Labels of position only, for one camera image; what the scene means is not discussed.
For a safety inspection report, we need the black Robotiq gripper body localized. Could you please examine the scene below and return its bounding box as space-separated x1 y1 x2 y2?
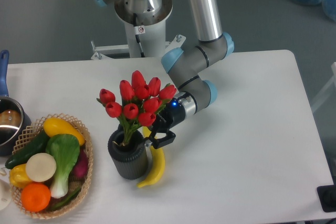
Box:
152 98 186 133

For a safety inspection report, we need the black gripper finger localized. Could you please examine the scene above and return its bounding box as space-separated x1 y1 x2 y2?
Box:
152 130 176 149
138 126 157 147

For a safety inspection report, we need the red tulip bouquet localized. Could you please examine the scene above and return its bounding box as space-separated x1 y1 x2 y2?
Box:
97 70 177 147

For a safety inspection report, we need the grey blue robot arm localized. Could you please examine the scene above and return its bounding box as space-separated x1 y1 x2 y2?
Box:
95 0 234 148

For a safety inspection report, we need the dark grey ribbed vase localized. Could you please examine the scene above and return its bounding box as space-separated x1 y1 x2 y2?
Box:
108 124 148 180

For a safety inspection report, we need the yellow banana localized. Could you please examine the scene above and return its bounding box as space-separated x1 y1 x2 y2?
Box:
136 125 166 189

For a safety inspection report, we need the purple red onion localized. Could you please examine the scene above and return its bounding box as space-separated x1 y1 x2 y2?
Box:
72 149 89 178

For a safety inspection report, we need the green bok choy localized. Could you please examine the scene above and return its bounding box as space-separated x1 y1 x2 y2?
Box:
46 134 80 198

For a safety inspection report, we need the green chili pepper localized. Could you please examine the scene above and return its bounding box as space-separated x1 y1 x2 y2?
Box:
49 187 81 211

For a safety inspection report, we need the yellow squash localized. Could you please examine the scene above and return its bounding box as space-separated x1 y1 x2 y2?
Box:
43 118 85 146

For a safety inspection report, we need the green cucumber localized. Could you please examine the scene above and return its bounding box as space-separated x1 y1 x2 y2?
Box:
5 130 50 169

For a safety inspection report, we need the woven bamboo basket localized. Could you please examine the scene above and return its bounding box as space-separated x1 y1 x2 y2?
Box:
10 113 93 220

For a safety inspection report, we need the white round radish slice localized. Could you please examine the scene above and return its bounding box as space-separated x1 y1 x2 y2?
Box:
25 153 57 182

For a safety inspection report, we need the orange fruit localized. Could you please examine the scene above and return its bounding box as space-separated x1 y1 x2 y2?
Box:
20 183 51 212

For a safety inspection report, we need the yellow bell pepper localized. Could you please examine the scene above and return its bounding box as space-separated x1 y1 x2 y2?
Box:
9 164 33 189

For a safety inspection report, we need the black device at edge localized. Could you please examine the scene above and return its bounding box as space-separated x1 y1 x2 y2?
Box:
317 185 335 212

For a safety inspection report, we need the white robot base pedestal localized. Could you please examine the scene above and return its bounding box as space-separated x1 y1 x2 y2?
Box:
91 0 186 60

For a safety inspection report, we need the blue handled saucepan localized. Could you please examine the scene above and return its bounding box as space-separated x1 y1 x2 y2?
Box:
1 50 31 156

